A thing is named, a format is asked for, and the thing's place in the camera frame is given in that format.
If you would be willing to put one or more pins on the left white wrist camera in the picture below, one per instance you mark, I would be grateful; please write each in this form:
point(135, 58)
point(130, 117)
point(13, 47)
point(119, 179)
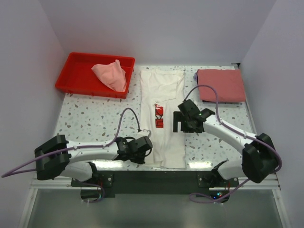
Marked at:
point(145, 132)

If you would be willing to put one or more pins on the light pink t-shirt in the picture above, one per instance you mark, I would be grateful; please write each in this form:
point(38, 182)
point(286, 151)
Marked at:
point(111, 75)

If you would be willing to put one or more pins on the white graphic t-shirt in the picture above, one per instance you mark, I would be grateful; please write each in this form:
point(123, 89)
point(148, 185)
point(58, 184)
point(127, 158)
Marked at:
point(161, 93)

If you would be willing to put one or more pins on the folded dusty red t-shirt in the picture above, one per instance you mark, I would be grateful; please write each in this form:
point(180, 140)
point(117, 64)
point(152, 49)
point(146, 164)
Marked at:
point(228, 84)

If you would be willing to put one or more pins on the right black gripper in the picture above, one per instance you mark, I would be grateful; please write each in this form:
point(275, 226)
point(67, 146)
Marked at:
point(178, 117)

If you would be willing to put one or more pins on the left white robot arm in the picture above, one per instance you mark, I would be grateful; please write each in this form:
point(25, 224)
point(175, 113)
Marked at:
point(61, 157)

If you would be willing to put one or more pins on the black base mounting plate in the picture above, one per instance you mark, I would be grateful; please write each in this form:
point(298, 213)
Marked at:
point(160, 182)

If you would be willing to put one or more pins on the red plastic bin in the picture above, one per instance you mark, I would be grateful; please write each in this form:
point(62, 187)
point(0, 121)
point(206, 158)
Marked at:
point(77, 77)

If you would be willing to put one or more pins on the folded purple t-shirt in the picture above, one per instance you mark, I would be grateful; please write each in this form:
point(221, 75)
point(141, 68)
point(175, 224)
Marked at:
point(196, 77)

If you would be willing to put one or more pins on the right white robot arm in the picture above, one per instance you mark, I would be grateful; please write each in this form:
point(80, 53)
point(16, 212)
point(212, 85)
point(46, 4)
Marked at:
point(258, 155)

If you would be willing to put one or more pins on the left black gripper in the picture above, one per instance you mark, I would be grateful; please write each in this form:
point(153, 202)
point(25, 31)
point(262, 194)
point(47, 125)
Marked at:
point(139, 160)

